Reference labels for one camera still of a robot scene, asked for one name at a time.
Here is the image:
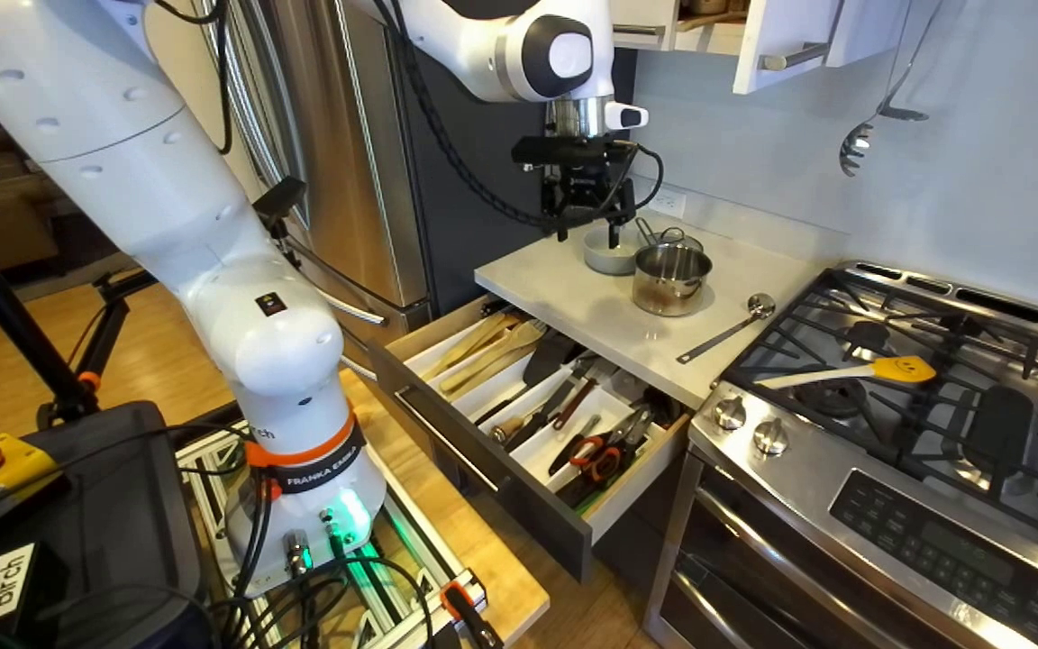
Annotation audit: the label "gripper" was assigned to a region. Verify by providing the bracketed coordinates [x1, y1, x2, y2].
[541, 166, 633, 251]

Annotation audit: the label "stainless steel pot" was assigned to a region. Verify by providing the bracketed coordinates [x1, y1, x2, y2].
[632, 243, 715, 318]

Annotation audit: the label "round stove burner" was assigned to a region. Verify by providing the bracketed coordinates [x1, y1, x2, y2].
[793, 378, 873, 421]
[842, 319, 891, 354]

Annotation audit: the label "stainless steel stove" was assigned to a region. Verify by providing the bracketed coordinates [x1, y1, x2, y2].
[643, 261, 1038, 649]

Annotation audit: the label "oblong stove burner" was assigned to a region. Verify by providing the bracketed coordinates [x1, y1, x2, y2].
[964, 383, 1035, 471]

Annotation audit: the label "white bowl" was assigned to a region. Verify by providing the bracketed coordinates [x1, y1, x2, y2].
[583, 225, 643, 277]

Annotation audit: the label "black spatula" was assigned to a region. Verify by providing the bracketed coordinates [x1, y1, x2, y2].
[473, 331, 580, 426]

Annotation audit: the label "heap of wooden utensils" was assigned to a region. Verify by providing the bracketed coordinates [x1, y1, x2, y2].
[419, 310, 549, 398]

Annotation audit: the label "long metal spoon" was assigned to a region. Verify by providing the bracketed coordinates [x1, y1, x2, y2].
[676, 293, 778, 365]

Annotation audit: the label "white cutlery tray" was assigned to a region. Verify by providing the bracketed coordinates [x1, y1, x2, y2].
[405, 309, 667, 519]

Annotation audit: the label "stainless steel refrigerator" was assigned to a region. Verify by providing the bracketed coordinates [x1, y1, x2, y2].
[142, 0, 437, 363]

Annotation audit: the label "hanging slotted spoon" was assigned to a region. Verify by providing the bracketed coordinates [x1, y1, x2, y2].
[838, 0, 921, 178]

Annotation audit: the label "grey kitchen drawer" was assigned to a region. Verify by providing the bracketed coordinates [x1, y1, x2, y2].
[369, 293, 693, 584]

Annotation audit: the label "yellow smiley spatula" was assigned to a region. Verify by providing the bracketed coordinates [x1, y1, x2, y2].
[752, 355, 938, 391]

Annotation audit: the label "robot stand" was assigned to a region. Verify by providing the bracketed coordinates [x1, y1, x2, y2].
[175, 368, 552, 649]

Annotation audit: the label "oven door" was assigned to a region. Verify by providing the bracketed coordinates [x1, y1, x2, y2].
[643, 449, 1038, 649]

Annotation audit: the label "orange black clamp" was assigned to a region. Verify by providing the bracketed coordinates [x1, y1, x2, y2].
[437, 580, 505, 649]

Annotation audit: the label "black box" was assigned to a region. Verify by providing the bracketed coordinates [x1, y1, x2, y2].
[0, 400, 206, 649]

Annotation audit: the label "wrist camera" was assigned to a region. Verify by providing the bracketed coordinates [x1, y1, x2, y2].
[512, 134, 638, 169]

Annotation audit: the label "wall socket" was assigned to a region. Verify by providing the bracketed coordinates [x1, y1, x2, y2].
[649, 184, 688, 220]

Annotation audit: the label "brown handled tool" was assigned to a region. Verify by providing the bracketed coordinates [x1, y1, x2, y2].
[550, 355, 602, 433]

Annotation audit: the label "orange handled scissors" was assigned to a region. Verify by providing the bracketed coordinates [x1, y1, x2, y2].
[568, 405, 657, 484]

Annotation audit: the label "drawer handle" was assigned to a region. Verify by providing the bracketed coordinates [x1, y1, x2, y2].
[392, 387, 504, 495]

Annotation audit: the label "cabinet door handle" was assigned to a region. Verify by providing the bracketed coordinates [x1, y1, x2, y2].
[757, 42, 832, 72]

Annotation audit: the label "white wall cabinet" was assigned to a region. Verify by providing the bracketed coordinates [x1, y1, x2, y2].
[612, 0, 915, 96]

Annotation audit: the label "camera on mount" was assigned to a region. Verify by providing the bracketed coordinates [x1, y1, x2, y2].
[251, 175, 310, 271]

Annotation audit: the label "oven door handle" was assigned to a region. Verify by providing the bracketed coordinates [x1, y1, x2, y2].
[694, 487, 921, 649]

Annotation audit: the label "black cable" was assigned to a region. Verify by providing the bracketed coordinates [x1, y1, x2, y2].
[202, 469, 436, 649]

